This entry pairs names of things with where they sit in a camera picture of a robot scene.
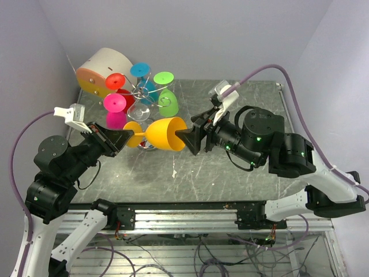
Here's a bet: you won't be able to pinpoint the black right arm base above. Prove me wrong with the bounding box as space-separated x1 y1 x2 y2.
232 201 287 230

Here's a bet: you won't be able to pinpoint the green wine glass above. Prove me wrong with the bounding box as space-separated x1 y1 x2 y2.
153 72 179 118

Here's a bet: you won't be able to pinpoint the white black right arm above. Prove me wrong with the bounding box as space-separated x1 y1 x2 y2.
175 106 366 229

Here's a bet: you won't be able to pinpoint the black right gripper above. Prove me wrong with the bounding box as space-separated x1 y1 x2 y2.
176 104 263 166

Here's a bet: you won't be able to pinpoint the chrome wine glass rack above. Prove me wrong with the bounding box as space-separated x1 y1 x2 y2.
119 70 174 151

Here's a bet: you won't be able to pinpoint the blue wine glass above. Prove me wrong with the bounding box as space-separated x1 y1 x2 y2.
130 62 159 106

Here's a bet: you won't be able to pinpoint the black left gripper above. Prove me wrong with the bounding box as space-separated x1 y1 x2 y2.
63 119 134 182

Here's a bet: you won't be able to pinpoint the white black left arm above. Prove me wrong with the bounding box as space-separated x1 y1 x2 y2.
11 123 134 276

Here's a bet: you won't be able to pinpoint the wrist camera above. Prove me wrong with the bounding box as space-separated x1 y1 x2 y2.
209 80 240 126
54 103 92 133

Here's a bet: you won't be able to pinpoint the clear wine glass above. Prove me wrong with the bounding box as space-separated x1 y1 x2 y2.
127 102 150 129

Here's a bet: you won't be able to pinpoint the red wine glass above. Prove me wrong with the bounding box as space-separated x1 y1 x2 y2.
106 73 134 112

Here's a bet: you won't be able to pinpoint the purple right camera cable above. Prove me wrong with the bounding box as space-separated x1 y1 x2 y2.
221 64 369 203

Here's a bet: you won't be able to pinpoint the pink wine glass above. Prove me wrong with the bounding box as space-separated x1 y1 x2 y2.
103 93 127 129

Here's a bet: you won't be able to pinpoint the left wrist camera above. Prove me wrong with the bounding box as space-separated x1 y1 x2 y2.
54 103 92 133

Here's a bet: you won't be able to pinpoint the white round container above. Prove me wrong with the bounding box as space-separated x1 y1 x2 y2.
76 47 138 99

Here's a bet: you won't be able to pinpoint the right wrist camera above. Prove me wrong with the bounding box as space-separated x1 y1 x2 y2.
209 80 240 126

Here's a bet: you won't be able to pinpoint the orange wine glass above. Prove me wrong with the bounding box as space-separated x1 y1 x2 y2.
123 117 187 152

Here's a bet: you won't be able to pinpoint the loose floor cables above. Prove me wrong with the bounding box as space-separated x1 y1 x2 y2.
66 227 321 277

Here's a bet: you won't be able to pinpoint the aluminium rail frame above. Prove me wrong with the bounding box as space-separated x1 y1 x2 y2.
20 80 351 277

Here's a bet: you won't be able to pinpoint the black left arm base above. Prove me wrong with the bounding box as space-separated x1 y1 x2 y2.
106 206 136 231

